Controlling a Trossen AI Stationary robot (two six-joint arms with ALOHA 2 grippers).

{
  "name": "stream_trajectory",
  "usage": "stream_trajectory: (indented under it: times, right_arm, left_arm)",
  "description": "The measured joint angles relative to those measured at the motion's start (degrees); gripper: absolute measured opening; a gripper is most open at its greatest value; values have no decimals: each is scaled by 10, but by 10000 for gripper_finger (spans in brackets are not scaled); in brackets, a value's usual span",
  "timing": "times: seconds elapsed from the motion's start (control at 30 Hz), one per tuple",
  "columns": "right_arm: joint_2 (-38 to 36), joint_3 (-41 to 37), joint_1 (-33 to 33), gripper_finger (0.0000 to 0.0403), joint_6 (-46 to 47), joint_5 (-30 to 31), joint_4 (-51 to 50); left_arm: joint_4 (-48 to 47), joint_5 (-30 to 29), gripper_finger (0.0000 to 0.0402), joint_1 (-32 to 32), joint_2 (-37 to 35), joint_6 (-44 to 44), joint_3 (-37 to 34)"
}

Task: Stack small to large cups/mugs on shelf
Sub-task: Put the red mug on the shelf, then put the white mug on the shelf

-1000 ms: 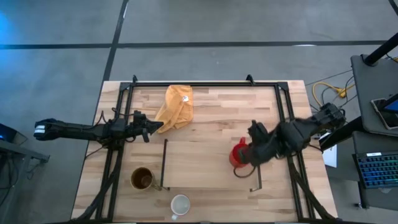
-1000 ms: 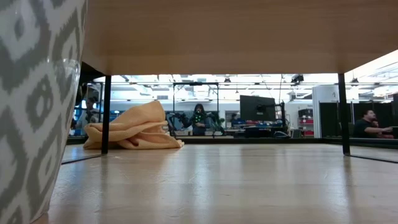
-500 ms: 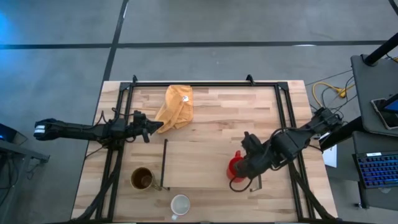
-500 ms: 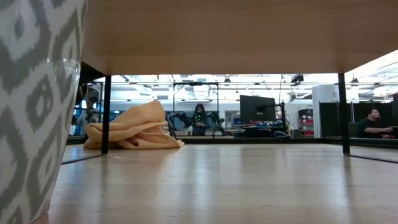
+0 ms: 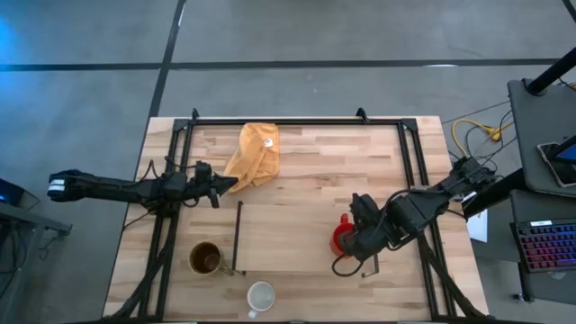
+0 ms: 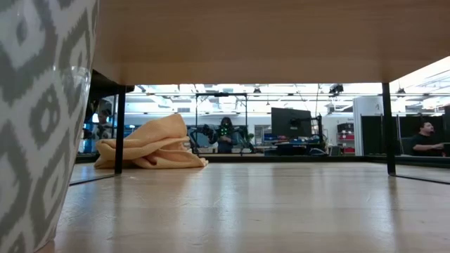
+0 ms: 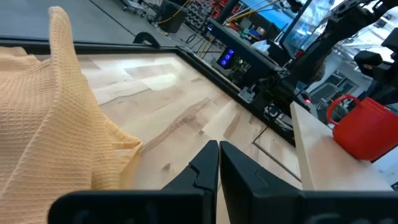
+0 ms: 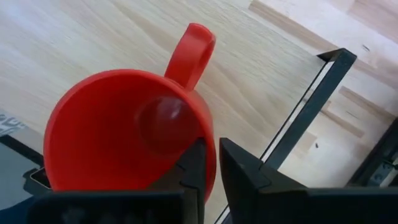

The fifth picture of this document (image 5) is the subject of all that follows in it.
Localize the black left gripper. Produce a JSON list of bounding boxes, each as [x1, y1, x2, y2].
[[179, 160, 239, 210]]

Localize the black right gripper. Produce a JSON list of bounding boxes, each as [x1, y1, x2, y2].
[[338, 192, 393, 264]]

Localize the red plastic cup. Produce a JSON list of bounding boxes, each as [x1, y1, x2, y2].
[[331, 212, 357, 259]]

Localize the clear glass cup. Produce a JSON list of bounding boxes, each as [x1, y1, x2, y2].
[[246, 280, 277, 320]]

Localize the orange cloth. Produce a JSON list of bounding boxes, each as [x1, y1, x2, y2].
[[222, 121, 282, 194]]

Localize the brown gold mug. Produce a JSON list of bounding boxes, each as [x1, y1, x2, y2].
[[187, 240, 236, 277]]

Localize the white paper sheet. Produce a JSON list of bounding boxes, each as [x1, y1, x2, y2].
[[464, 208, 490, 245]]

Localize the black slanted beam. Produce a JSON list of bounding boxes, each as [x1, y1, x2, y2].
[[460, 167, 527, 221]]

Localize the dark lower desk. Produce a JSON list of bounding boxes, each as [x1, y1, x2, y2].
[[507, 187, 576, 305]]

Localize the rainbow backlit keyboard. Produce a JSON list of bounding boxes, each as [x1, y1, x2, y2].
[[514, 219, 576, 275]]

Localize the black device with blue light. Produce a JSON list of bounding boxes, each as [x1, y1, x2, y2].
[[0, 176, 41, 212]]

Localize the grey side table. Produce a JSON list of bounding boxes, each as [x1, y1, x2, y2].
[[507, 77, 576, 200]]

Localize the tablet with dark screen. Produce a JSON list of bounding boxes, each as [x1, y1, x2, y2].
[[535, 133, 576, 189]]

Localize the black slanted pole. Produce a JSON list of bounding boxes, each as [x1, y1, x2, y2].
[[525, 46, 576, 96]]

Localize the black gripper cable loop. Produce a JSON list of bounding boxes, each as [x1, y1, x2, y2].
[[331, 253, 365, 278]]

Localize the black aluminium table frame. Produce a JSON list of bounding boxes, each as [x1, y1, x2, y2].
[[102, 106, 491, 323]]

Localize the yellow cable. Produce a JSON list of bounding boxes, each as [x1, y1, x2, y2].
[[451, 117, 515, 158]]

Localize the black floor cables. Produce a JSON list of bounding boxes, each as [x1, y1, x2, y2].
[[441, 99, 518, 166]]

